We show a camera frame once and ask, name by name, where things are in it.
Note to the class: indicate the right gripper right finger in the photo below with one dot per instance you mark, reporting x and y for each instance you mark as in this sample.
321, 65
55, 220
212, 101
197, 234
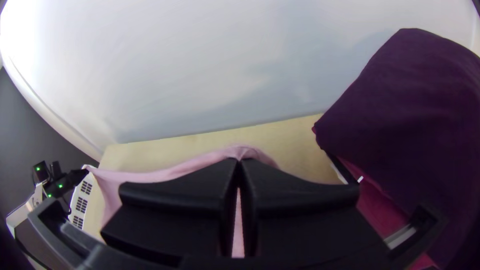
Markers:
307, 217

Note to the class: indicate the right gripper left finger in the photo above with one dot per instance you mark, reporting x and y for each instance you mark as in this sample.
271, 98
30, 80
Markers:
180, 213

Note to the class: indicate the white laundry basket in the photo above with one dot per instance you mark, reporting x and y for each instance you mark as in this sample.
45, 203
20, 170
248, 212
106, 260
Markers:
84, 202

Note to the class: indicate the pile of folded clothes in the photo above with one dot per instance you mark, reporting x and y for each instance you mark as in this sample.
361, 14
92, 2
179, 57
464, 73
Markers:
412, 112

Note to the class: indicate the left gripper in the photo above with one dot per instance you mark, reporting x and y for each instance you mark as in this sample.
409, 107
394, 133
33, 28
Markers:
69, 180

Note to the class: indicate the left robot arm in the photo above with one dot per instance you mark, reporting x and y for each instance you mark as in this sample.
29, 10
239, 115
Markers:
42, 171

